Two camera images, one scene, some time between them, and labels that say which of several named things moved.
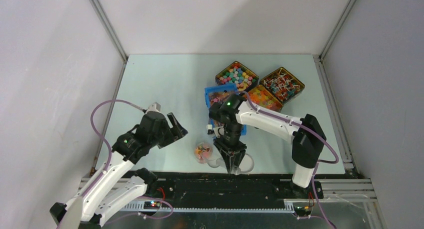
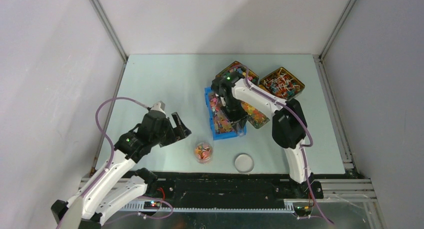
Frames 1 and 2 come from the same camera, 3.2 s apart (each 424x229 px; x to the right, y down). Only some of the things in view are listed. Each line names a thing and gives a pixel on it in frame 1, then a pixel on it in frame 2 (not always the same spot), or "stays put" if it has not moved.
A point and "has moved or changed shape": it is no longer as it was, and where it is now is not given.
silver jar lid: x=247 y=164 stays put
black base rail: x=228 y=187 stays put
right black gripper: x=230 y=160 to x=233 y=118
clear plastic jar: x=203 y=152 stays put
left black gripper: x=181 y=131 stays put
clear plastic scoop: x=216 y=162 has moved or changed shape
